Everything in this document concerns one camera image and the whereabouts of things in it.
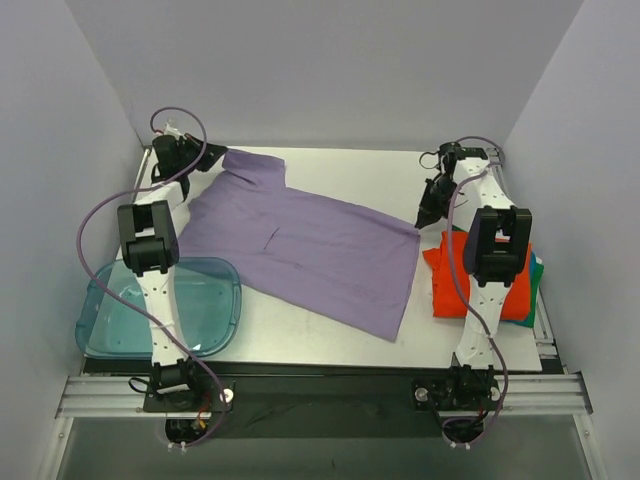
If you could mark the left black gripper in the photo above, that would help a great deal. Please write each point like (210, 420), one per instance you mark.
(195, 150)

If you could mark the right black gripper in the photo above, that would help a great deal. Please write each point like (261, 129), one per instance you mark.
(435, 195)

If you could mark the purple t shirt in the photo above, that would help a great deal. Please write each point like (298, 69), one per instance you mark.
(344, 261)

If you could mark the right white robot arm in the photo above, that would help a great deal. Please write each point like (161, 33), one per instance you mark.
(495, 251)

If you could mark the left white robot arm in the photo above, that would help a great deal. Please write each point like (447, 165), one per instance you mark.
(150, 250)

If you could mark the folded orange t shirt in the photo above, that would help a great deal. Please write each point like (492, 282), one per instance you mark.
(446, 302)

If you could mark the folded green t shirt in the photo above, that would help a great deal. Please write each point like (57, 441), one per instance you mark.
(532, 300)

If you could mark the teal transparent plastic bin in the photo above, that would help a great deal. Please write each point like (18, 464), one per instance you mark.
(209, 299)

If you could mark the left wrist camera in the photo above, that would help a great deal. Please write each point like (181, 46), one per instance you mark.
(169, 128)

